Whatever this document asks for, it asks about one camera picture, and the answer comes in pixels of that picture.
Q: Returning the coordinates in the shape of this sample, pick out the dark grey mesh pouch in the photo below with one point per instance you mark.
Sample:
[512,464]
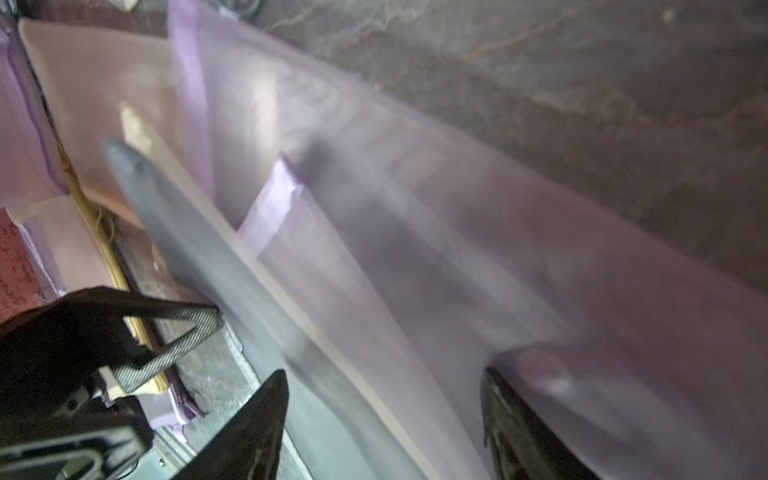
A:
[335,430]

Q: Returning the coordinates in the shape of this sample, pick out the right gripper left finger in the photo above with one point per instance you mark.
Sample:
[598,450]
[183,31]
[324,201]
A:
[249,445]

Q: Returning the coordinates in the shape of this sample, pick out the purple mesh pouch on yellow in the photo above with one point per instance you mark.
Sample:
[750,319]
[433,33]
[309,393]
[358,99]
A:
[431,262]

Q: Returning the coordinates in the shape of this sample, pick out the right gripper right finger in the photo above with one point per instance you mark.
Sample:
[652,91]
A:
[521,445]

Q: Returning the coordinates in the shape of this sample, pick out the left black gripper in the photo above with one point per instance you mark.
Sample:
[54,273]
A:
[53,423]

